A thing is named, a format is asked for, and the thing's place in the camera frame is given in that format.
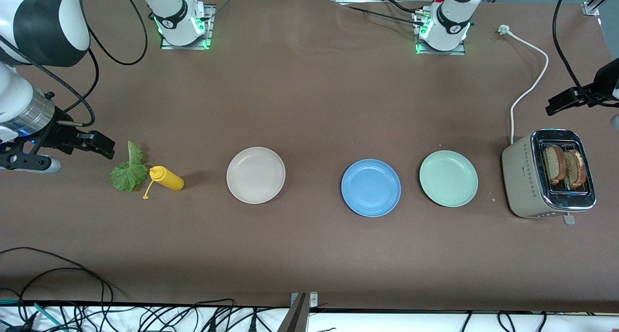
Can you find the light brown bread slice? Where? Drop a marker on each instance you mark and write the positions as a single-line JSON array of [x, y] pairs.
[[552, 164]]

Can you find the blue plate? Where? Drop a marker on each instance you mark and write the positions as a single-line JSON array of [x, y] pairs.
[[371, 188]]

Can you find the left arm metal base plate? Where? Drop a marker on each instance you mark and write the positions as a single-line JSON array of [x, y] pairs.
[[440, 52]]

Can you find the dark crust bread slice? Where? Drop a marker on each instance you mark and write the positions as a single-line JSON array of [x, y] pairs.
[[575, 170]]

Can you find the yellow squeeze bottle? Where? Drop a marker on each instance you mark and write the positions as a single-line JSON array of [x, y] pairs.
[[169, 180]]

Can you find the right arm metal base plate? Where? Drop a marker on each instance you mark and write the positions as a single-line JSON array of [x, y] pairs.
[[209, 32]]

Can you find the aluminium frame post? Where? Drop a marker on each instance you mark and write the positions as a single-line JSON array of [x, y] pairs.
[[299, 317]]

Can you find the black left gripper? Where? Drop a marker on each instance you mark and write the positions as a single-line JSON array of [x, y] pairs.
[[608, 82]]

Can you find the green lettuce leaf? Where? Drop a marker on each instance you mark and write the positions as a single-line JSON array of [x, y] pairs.
[[128, 175]]

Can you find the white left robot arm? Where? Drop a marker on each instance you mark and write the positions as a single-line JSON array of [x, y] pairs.
[[447, 27]]

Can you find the beige metal toaster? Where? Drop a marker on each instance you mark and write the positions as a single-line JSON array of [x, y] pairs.
[[524, 182]]

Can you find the white lower shelf board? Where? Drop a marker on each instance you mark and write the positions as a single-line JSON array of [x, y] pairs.
[[387, 322]]

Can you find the white plate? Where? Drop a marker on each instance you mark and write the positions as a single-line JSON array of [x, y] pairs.
[[256, 175]]

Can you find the slanted aluminium profile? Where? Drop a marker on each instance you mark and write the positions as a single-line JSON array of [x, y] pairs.
[[597, 1]]

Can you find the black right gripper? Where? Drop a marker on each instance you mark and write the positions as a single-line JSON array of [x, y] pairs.
[[59, 134]]

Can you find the pale green plate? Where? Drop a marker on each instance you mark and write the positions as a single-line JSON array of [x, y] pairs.
[[448, 178]]

